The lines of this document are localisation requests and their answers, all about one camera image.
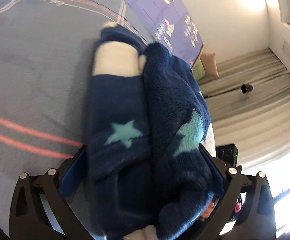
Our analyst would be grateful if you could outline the navy fleece pajama top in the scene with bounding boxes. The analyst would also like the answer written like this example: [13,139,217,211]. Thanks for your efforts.
[86,22,223,239]

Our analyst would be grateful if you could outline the right hand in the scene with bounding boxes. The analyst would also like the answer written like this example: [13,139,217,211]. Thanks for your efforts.
[200,201,215,219]

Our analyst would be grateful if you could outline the purple tree print sheet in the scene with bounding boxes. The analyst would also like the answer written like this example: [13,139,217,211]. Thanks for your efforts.
[123,0,203,66]

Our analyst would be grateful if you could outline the blue grey striped bed cover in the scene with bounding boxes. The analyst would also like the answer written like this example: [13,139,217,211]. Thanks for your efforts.
[0,0,152,232]

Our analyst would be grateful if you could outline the black floor lamp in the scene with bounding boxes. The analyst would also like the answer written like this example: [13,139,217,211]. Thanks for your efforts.
[203,84,254,99]

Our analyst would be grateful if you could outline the peach pillow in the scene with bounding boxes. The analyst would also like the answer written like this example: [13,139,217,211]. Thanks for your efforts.
[200,53,219,77]

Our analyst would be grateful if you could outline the beige curtain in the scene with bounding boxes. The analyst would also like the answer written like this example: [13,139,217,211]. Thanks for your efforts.
[198,49,290,168]

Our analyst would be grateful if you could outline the green cushion far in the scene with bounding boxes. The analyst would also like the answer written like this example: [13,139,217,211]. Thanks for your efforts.
[192,58,206,81]

